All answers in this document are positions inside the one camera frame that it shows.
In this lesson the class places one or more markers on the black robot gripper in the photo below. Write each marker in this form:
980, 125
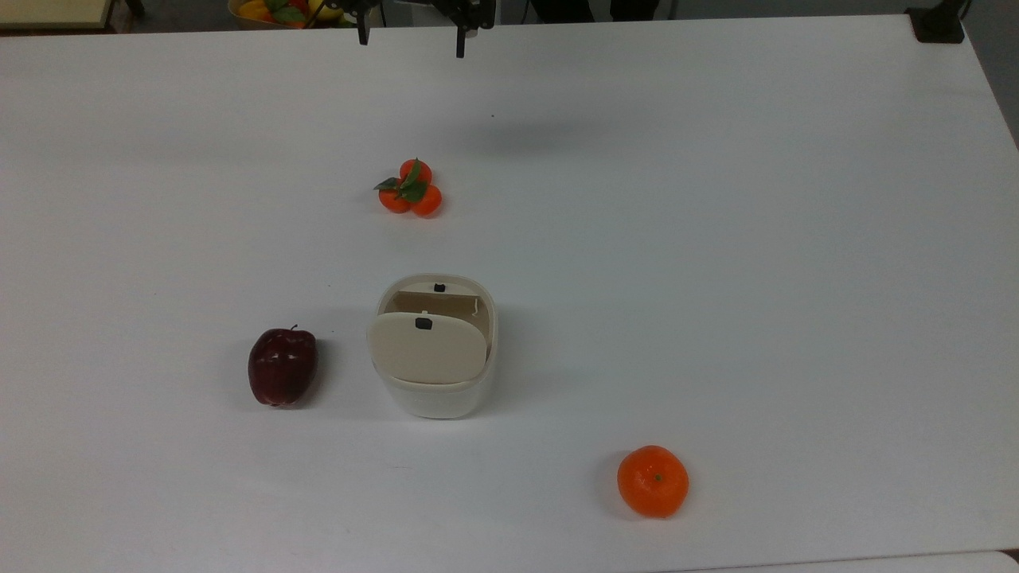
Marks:
446, 9

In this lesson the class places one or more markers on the beige hinged bin lid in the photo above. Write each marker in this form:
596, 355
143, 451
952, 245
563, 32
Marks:
430, 350

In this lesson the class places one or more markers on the beige small garbage bin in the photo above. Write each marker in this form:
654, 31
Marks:
446, 398

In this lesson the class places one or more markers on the bowl of mixed fruit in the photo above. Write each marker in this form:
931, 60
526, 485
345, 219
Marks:
275, 11

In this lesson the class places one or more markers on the small tangerine cluster with leaves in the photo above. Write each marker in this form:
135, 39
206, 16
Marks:
414, 191

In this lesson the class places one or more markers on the dark red apple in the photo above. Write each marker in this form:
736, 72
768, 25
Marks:
282, 368

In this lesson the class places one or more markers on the light wooden side table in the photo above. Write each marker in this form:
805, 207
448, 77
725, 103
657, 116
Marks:
52, 11

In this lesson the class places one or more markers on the large orange tangerine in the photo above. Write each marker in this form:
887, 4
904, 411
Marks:
653, 481

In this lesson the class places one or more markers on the black table clamp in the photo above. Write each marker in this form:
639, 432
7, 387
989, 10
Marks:
936, 25

